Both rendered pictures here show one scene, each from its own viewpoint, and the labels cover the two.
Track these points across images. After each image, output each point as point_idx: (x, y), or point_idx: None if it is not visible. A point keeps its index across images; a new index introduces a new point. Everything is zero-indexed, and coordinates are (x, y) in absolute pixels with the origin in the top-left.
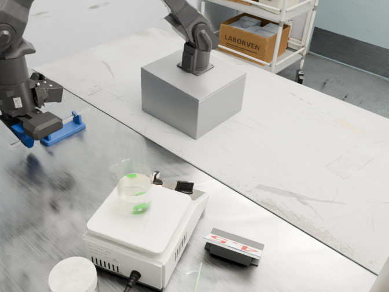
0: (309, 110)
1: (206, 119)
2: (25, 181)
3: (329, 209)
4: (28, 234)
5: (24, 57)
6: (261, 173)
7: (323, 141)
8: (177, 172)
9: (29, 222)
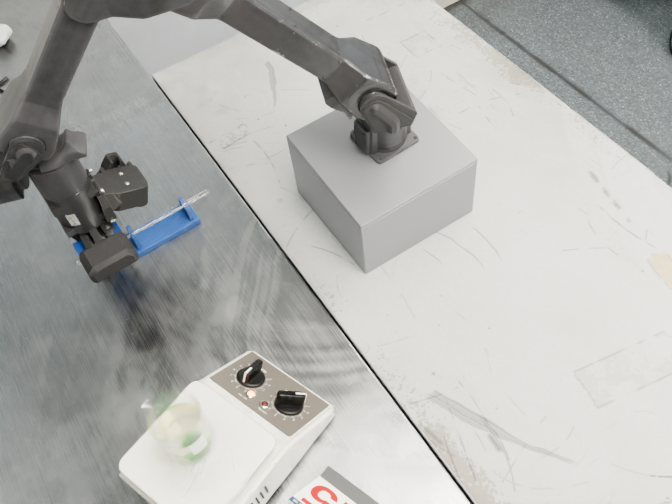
0: (609, 226)
1: (384, 245)
2: (94, 323)
3: (538, 468)
4: (78, 422)
5: (71, 161)
6: (450, 367)
7: (601, 308)
8: (312, 341)
9: (84, 401)
